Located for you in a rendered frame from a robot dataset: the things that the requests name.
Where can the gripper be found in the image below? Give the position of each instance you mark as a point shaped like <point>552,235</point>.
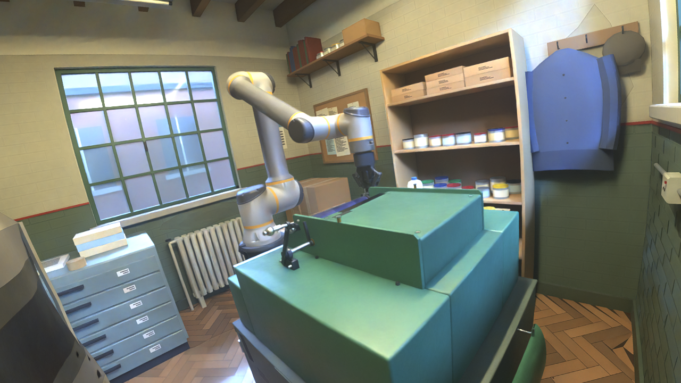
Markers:
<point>364,162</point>

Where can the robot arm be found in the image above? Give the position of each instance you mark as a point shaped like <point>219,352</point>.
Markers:
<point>266,154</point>

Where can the dark blue form roller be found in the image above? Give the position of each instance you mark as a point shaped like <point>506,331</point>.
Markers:
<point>340,206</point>

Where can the green duplicator body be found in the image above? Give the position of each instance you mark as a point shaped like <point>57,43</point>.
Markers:
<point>372,287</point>

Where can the wooden shelf unit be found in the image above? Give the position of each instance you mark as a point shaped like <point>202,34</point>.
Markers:
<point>524,159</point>

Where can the wooden coat rack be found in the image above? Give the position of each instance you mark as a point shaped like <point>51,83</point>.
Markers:
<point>580,40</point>

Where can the brown cardboard box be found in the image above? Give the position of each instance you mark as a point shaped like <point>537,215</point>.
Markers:
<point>324,196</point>

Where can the cork notice board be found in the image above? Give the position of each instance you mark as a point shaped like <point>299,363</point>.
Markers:
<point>332,149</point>

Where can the white plastic bottle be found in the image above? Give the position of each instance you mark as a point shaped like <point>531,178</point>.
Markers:
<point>414,183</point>

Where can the white ink tin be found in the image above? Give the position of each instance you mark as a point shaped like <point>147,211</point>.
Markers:
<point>421,141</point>
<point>408,143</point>
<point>514,185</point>
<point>482,187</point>
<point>496,135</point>

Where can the blue lidded ink tin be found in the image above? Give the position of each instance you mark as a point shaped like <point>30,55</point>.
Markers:
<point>441,182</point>

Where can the red labelled ink tin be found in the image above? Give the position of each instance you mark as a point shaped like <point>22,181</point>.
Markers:
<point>480,138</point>
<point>435,141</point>

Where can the blue labelled ink tin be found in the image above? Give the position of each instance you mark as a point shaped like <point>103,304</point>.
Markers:
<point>464,138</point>
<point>449,140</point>

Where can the flat cardboard box stack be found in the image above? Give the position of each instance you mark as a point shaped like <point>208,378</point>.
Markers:
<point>408,91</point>
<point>445,80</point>
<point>487,71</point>

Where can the yellow lidded ink tin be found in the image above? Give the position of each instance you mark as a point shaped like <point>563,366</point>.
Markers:
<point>500,190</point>

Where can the red books row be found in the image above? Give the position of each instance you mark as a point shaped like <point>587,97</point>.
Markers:
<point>306,52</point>

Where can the small cardboard box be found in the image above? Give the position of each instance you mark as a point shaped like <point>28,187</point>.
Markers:
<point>362,31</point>

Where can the yellow labelled ink tin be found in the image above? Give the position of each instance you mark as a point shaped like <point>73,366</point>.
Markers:
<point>512,133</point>

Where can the white radiator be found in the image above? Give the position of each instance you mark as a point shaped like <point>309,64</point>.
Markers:
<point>210,255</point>

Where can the blue work coat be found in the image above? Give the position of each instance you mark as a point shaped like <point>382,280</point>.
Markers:
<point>572,111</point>

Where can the green framed window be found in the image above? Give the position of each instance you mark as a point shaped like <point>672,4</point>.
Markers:
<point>146,143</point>

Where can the green round drum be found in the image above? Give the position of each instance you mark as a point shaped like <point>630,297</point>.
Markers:
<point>532,356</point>

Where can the white and blue paper stack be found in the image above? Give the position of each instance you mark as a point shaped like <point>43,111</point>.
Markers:
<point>100,240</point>

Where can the blue grey drawer cabinet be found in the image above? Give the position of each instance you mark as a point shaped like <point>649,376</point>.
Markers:
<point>122,308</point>

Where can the ceiling light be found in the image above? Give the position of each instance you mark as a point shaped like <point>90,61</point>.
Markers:
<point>143,2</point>

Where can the grey cap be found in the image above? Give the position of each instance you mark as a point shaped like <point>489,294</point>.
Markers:
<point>625,52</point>

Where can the beige small block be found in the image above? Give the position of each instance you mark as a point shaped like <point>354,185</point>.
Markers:
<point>76,263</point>

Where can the white framed window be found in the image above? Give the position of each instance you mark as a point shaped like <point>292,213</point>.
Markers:
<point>667,64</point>

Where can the white shallow tray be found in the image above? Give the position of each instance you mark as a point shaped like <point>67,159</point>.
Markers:
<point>55,262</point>

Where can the grey and black machine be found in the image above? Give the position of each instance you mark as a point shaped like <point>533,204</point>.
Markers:
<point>26,319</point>

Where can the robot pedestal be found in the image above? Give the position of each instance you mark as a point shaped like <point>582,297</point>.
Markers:
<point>260,250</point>

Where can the wooden wall shelf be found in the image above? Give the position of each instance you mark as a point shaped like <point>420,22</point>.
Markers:
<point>335,56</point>

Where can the white wall switch box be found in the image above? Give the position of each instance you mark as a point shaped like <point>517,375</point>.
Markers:
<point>671,187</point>

